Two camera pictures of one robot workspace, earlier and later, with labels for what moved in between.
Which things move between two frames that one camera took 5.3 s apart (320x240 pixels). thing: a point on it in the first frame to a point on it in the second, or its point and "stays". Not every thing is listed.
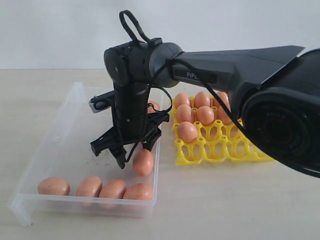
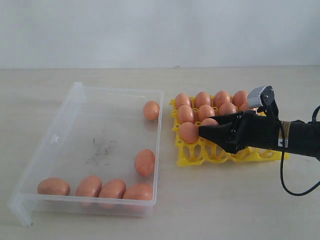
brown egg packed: x=201 y=99 stays
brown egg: x=143 y=162 stays
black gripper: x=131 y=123 to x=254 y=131
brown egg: x=187 y=131 stays
